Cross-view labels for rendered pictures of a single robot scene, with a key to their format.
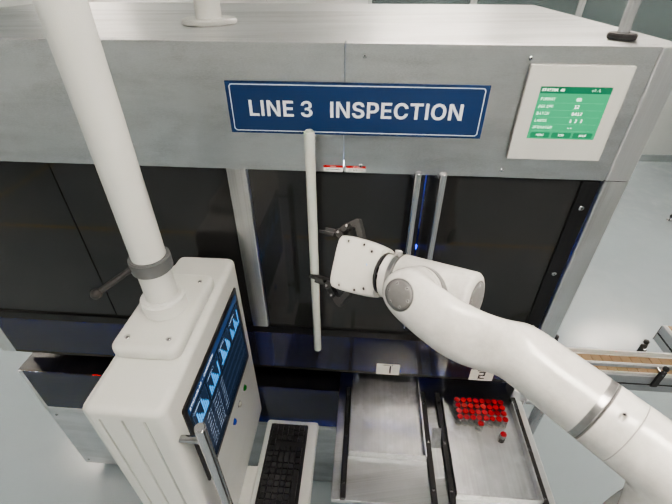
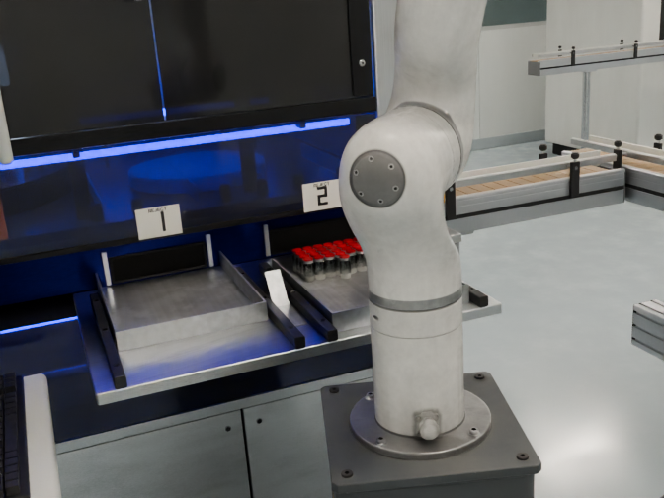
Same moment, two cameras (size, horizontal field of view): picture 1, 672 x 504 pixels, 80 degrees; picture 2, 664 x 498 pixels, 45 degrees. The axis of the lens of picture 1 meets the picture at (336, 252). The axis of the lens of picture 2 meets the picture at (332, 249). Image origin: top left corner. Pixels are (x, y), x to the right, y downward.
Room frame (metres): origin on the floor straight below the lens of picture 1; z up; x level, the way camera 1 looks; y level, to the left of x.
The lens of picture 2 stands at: (-0.57, 0.13, 1.42)
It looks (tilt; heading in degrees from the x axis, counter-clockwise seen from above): 18 degrees down; 336
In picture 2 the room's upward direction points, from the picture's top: 4 degrees counter-clockwise
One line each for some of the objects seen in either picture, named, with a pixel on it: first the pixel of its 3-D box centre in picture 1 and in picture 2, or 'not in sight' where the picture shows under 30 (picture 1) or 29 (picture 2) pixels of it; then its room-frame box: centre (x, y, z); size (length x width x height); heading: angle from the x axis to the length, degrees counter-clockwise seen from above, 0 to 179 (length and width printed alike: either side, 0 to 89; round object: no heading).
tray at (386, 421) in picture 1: (386, 410); (175, 294); (0.85, -0.19, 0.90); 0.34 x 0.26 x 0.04; 176
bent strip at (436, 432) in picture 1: (438, 452); (285, 296); (0.68, -0.34, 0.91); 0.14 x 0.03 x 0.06; 176
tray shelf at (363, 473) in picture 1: (433, 435); (274, 302); (0.76, -0.35, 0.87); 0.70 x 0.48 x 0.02; 86
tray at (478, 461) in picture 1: (486, 446); (364, 279); (0.71, -0.52, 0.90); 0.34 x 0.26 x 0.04; 176
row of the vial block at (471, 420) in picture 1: (481, 421); (346, 262); (0.80, -0.52, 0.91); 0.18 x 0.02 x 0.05; 86
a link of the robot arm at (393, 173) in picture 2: not in sight; (403, 210); (0.24, -0.34, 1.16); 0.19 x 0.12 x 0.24; 132
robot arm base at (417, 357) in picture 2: not in sight; (417, 359); (0.26, -0.36, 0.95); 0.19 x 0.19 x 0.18
